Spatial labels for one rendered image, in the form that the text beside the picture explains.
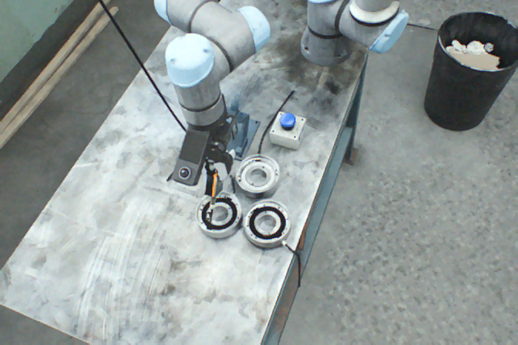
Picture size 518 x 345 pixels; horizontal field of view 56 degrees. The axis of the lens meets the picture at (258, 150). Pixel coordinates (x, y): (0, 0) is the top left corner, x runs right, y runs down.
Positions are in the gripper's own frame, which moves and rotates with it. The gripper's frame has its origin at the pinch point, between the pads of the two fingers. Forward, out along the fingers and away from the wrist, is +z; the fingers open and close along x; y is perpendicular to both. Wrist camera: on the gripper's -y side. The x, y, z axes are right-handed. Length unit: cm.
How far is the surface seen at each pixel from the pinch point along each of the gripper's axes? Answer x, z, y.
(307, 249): -15, 69, 18
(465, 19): -49, 54, 129
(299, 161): -13.0, 13.3, 17.4
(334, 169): -16, 69, 52
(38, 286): 31.0, 13.0, -30.7
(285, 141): -8.6, 10.6, 20.3
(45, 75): 143, 91, 76
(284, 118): -7.5, 5.9, 23.4
